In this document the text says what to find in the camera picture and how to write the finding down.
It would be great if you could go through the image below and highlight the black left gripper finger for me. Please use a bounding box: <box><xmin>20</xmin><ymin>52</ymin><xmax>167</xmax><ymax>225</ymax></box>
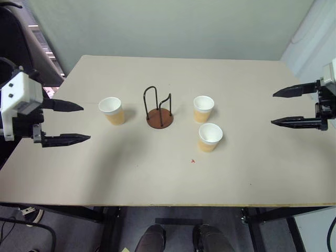
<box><xmin>41</xmin><ymin>133</ymin><xmax>92</xmax><ymax>149</ymax></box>
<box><xmin>41</xmin><ymin>98</ymin><xmax>85</xmax><ymax>113</ymax></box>

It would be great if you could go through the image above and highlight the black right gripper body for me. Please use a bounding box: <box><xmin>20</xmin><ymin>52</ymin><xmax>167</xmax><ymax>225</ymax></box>
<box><xmin>314</xmin><ymin>79</ymin><xmax>336</xmax><ymax>121</ymax></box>

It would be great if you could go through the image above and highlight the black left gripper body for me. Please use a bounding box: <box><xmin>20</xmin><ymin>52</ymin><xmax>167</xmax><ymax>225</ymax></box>
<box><xmin>11</xmin><ymin>104</ymin><xmax>46</xmax><ymax>149</ymax></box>

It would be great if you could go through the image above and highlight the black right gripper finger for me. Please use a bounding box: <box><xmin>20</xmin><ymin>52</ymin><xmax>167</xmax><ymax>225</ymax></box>
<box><xmin>272</xmin><ymin>81</ymin><xmax>322</xmax><ymax>99</ymax></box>
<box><xmin>270</xmin><ymin>115</ymin><xmax>329</xmax><ymax>131</ymax></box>

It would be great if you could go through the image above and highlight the orange and white paper cup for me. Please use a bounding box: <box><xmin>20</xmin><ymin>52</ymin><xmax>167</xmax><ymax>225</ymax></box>
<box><xmin>197</xmin><ymin>123</ymin><xmax>224</xmax><ymax>153</ymax></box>
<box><xmin>193</xmin><ymin>96</ymin><xmax>215</xmax><ymax>124</ymax></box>
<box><xmin>98</xmin><ymin>97</ymin><xmax>125</xmax><ymax>127</ymax></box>

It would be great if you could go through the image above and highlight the dark rounded shape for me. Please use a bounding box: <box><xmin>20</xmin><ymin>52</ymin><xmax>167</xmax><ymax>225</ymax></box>
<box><xmin>134</xmin><ymin>224</ymin><xmax>167</xmax><ymax>252</ymax></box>
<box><xmin>192</xmin><ymin>224</ymin><xmax>237</xmax><ymax>252</ymax></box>

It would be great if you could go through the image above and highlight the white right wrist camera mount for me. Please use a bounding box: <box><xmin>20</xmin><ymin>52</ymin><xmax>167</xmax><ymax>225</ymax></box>
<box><xmin>322</xmin><ymin>58</ymin><xmax>336</xmax><ymax>97</ymax></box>

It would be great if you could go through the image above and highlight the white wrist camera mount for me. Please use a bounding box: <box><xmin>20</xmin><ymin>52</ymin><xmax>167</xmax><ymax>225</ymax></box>
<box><xmin>322</xmin><ymin>58</ymin><xmax>336</xmax><ymax>97</ymax></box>
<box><xmin>0</xmin><ymin>70</ymin><xmax>44</xmax><ymax>142</ymax></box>

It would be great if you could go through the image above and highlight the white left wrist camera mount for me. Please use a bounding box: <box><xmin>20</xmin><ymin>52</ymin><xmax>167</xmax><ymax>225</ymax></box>
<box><xmin>0</xmin><ymin>70</ymin><xmax>44</xmax><ymax>142</ymax></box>

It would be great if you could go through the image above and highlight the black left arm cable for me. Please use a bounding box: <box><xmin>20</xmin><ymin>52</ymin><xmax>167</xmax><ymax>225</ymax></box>
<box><xmin>0</xmin><ymin>57</ymin><xmax>24</xmax><ymax>77</ymax></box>

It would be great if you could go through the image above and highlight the white floor cable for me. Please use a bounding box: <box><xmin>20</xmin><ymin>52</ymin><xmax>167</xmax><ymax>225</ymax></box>
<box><xmin>17</xmin><ymin>206</ymin><xmax>44</xmax><ymax>224</ymax></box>

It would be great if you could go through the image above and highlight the wire cup holder stand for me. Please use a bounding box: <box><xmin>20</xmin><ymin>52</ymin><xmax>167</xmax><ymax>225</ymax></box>
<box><xmin>143</xmin><ymin>86</ymin><xmax>175</xmax><ymax>130</ymax></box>

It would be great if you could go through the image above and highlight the black floor cable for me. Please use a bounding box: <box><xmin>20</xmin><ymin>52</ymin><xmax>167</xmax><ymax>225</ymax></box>
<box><xmin>0</xmin><ymin>216</ymin><xmax>57</xmax><ymax>252</ymax></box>

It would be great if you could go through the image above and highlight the black cable by cabinet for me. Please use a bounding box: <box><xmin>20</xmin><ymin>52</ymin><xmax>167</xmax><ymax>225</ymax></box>
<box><xmin>326</xmin><ymin>217</ymin><xmax>336</xmax><ymax>249</ymax></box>

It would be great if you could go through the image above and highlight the black metal table frame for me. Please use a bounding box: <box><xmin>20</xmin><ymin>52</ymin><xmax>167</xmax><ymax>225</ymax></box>
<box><xmin>0</xmin><ymin>201</ymin><xmax>336</xmax><ymax>252</ymax></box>

